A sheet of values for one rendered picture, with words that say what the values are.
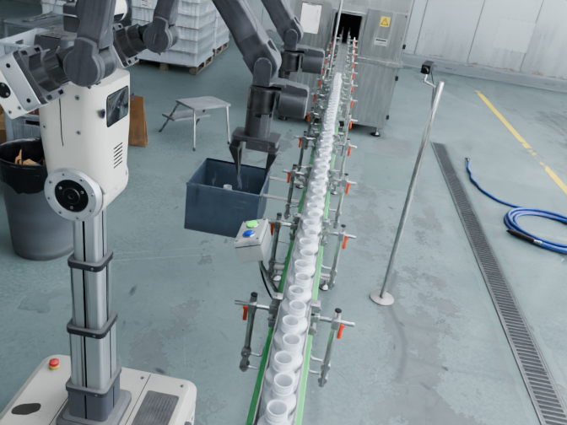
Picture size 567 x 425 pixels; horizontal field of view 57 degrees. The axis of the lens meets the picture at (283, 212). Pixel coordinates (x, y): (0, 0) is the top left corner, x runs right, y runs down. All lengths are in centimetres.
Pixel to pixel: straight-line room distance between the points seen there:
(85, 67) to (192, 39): 696
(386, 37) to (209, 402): 468
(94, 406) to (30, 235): 157
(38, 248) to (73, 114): 206
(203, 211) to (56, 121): 95
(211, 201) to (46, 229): 138
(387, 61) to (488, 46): 602
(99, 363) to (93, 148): 78
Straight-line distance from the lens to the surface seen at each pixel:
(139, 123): 511
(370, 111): 640
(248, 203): 218
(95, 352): 188
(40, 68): 126
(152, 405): 218
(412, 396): 281
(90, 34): 120
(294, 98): 112
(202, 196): 222
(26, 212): 331
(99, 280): 172
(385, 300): 336
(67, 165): 151
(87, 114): 141
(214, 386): 261
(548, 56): 1247
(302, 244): 142
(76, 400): 205
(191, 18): 810
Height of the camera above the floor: 186
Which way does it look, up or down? 26 degrees down
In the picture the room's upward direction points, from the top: 9 degrees clockwise
